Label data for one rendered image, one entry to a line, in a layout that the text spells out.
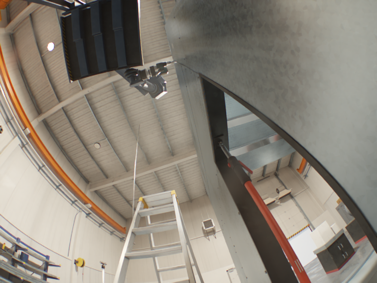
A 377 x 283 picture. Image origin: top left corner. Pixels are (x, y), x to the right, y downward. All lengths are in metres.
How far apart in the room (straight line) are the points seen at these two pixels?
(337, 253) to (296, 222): 7.16
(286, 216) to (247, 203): 11.10
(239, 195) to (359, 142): 0.73
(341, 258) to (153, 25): 9.99
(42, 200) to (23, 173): 1.37
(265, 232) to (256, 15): 0.76
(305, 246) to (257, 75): 11.75
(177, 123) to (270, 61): 7.55
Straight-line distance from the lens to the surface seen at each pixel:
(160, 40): 6.85
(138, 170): 8.84
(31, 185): 7.52
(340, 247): 5.37
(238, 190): 0.87
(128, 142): 8.05
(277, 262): 0.76
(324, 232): 5.26
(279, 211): 11.94
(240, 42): 0.34
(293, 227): 11.73
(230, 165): 0.76
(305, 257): 11.77
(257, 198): 0.64
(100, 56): 1.81
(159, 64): 1.74
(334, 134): 0.21
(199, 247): 10.84
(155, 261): 1.59
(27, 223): 7.19
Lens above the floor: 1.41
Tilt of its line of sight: 54 degrees up
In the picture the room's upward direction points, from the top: 21 degrees counter-clockwise
